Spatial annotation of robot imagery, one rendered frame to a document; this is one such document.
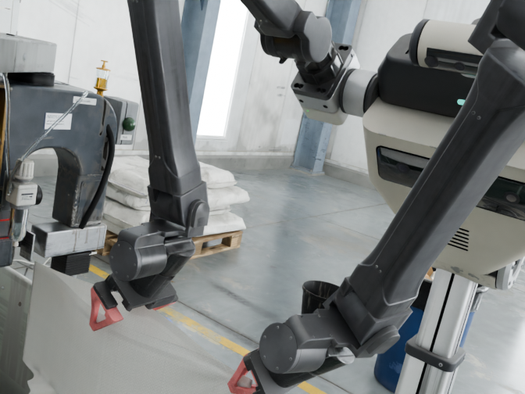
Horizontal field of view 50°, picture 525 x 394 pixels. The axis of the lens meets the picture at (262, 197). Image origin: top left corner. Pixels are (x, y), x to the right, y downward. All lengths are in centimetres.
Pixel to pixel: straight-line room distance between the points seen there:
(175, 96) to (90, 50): 547
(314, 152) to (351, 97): 852
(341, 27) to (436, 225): 908
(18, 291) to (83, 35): 459
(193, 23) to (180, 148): 628
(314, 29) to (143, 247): 46
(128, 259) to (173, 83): 25
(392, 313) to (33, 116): 71
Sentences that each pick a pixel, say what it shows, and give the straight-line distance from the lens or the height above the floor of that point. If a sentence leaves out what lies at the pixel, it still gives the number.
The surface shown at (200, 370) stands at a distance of 88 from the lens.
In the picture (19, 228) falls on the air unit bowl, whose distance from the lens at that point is 106.
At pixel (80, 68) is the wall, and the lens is 618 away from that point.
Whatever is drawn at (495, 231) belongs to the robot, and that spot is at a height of 126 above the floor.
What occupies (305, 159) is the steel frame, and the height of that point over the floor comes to 18.
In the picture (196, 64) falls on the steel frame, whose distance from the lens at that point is 679.
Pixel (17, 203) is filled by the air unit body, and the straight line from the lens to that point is 103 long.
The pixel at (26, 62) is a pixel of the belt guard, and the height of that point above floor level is 138.
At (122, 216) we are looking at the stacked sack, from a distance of 391.
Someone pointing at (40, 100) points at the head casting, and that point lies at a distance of 108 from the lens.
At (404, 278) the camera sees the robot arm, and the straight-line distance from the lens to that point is 63.
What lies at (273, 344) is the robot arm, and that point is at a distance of 67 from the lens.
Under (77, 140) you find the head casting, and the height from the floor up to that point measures 125.
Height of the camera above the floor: 144
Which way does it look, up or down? 12 degrees down
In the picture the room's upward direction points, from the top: 12 degrees clockwise
